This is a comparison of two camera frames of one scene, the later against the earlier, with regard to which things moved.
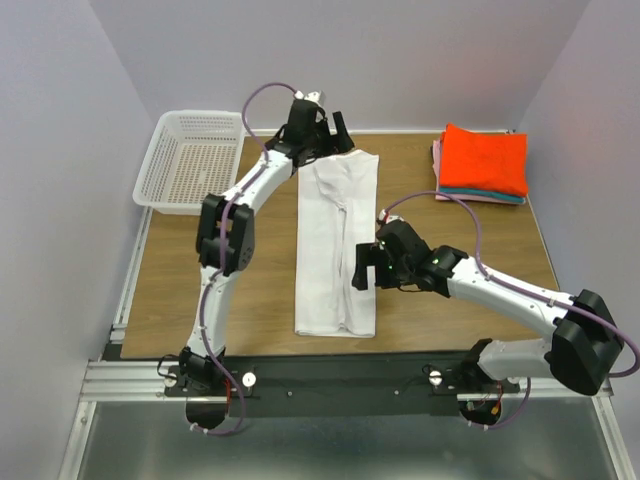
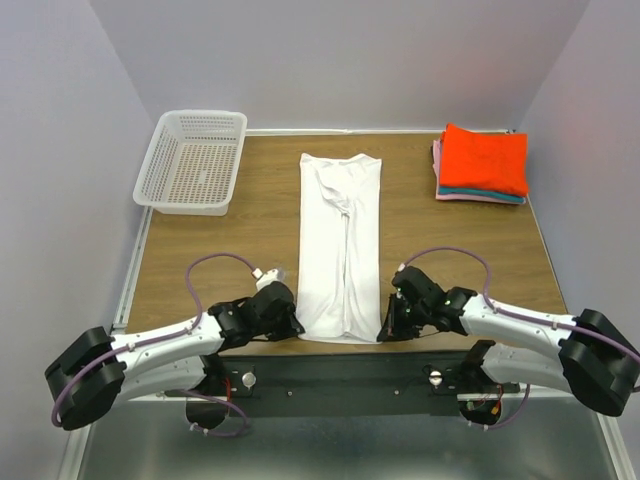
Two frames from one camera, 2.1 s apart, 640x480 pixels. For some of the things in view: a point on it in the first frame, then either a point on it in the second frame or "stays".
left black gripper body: [318, 143] → [282, 328]
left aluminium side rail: [119, 324] stays
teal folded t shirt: [482, 193] stays
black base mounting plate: [348, 384] stays
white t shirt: [336, 211] stays
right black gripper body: [393, 273] → [404, 318]
